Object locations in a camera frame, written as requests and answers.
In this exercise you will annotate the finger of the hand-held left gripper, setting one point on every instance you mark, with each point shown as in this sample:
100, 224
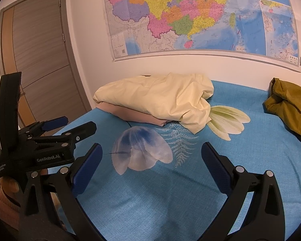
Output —
84, 130
56, 122

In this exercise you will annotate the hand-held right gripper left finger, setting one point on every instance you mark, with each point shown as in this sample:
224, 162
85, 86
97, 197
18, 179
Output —
89, 167

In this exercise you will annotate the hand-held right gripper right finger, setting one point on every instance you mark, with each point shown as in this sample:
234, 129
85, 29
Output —
213, 165

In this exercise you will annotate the cream shirt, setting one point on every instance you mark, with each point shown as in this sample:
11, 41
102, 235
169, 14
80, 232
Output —
153, 95

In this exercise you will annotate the person's left hand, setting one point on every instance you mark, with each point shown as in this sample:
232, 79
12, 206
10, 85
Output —
11, 185

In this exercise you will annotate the pink garment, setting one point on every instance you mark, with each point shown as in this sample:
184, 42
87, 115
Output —
130, 115

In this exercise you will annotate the blue flower print bed sheet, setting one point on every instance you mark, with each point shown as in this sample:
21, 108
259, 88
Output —
165, 193

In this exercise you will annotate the grey wooden door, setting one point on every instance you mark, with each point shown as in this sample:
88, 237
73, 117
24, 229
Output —
40, 55

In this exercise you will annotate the olive garment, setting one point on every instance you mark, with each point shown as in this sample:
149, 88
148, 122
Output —
291, 105

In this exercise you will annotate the colourful wall map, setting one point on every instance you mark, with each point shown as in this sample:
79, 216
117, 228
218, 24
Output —
190, 17

